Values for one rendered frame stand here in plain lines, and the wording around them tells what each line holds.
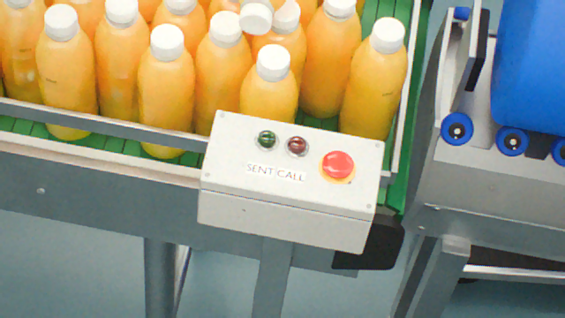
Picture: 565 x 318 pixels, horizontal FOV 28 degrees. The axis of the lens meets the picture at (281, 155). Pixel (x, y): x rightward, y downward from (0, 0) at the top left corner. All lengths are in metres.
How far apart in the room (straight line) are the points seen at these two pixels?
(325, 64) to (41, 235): 1.17
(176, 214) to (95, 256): 0.91
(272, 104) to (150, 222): 0.32
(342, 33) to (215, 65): 0.17
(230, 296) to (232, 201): 1.14
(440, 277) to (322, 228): 0.60
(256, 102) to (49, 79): 0.26
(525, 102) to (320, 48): 0.27
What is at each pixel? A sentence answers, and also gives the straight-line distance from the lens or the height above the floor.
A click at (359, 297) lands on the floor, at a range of 2.48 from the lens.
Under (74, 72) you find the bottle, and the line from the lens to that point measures 1.44.
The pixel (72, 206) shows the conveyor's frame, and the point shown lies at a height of 0.78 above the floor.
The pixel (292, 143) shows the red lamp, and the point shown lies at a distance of 1.31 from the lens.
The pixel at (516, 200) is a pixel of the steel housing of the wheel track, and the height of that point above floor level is 0.87.
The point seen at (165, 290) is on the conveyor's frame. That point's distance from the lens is 1.82.
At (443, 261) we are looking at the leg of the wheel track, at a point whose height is 0.60.
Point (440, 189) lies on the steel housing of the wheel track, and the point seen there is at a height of 0.86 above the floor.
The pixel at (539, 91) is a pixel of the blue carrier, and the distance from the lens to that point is 1.41.
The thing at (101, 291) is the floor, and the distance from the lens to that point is 2.45.
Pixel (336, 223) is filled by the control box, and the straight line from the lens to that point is 1.32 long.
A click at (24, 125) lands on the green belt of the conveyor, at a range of 1.58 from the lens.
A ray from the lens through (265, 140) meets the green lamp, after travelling 1.31.
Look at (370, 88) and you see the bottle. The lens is 1.46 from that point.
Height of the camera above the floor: 2.19
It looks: 56 degrees down
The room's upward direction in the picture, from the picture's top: 9 degrees clockwise
